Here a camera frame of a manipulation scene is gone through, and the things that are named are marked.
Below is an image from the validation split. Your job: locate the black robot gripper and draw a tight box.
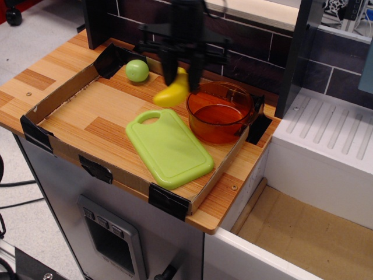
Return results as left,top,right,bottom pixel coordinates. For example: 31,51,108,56
135,5,231,92

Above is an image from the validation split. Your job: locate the yellow toy banana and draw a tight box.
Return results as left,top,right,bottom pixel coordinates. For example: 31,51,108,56
153,67,189,107

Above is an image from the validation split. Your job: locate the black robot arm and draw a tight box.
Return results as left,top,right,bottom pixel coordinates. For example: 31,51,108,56
135,1,231,92

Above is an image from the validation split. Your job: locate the orange transparent pot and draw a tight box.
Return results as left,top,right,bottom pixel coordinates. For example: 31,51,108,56
186,82,259,144

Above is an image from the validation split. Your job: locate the cardboard fence with black tape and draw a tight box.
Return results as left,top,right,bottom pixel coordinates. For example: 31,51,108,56
20,37,280,232

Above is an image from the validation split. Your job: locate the green toy apple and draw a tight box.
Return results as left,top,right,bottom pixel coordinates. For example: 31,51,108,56
125,59,149,82

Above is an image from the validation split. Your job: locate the green plastic cutting board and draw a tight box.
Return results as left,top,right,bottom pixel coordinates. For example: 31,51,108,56
125,109,214,190

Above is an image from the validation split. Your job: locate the black caster wheel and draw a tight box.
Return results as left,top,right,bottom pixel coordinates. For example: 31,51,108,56
5,7,22,26

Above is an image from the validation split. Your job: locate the grey toy dishwasher cabinet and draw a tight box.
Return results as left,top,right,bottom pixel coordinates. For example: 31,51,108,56
16,137,204,279

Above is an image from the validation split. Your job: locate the white toy sink unit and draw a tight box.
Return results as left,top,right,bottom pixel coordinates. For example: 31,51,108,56
203,89,372,279

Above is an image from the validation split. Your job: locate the dark grey vertical post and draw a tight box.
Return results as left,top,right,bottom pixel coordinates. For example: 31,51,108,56
275,0,325,118

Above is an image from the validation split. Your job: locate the black floor cable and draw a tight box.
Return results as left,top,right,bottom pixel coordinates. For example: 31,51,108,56
0,154,44,240

